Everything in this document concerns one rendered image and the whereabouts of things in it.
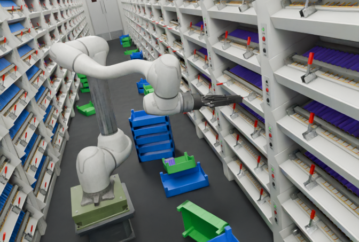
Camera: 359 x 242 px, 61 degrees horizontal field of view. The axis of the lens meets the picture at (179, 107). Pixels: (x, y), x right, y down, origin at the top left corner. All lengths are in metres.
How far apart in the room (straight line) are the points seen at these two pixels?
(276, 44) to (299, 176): 0.50
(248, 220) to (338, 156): 0.97
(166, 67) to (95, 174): 0.79
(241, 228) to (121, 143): 0.82
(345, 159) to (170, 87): 0.65
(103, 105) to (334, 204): 1.19
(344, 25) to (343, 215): 0.59
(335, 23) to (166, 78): 0.61
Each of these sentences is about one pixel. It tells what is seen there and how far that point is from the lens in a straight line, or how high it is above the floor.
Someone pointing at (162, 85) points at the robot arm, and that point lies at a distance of 1.20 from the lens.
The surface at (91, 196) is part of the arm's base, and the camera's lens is 1.78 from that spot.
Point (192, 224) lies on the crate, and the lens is 1.86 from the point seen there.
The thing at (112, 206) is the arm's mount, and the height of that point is 0.27.
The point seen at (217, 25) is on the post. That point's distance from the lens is 1.81.
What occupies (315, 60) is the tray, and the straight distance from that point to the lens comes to 1.09.
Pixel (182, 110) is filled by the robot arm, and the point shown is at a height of 0.79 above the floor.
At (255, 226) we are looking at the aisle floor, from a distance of 1.86.
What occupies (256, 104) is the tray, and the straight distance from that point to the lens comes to 1.41.
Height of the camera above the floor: 1.28
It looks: 21 degrees down
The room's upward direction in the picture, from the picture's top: 10 degrees counter-clockwise
